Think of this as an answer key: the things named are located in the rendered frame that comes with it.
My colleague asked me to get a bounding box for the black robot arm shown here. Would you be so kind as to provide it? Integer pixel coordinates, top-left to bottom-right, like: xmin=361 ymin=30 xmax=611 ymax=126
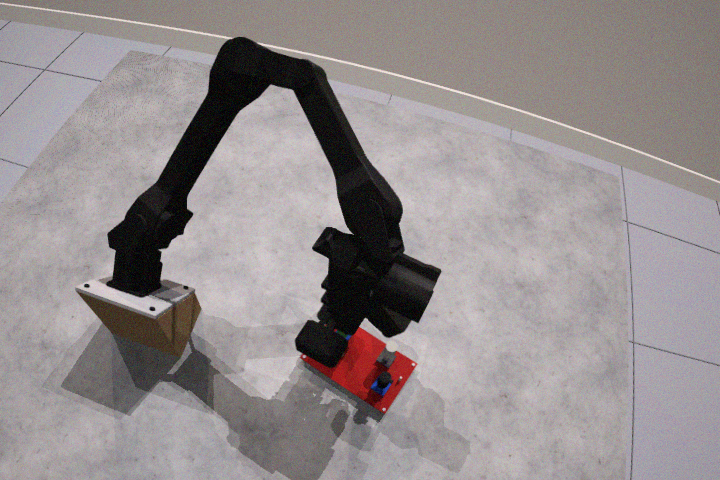
xmin=106 ymin=37 xmax=441 ymax=338

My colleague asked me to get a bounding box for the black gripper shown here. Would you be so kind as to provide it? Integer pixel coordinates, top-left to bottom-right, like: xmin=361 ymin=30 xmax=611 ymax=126
xmin=294 ymin=275 xmax=375 ymax=369

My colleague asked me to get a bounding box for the red circuit board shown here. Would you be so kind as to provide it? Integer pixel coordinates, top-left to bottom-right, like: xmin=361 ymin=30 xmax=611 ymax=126
xmin=300 ymin=327 xmax=417 ymax=414

